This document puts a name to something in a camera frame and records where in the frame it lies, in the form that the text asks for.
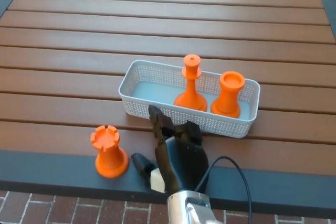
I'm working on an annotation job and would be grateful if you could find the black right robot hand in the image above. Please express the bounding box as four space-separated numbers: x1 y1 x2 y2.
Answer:
130 104 210 195

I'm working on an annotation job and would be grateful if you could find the orange tall slender chess piece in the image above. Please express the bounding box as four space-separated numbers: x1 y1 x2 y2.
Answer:
173 54 208 112

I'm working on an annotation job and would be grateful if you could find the orange notched rook chess piece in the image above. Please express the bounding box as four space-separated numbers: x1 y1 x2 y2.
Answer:
90 125 130 179

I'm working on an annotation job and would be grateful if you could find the orange stout smooth-topped chess piece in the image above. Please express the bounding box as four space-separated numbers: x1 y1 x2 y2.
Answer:
210 71 246 119

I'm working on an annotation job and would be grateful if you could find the white perforated plastic basket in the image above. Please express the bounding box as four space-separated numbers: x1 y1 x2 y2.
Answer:
118 59 261 138

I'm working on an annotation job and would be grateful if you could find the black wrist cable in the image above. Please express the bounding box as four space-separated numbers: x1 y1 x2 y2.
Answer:
195 155 253 224

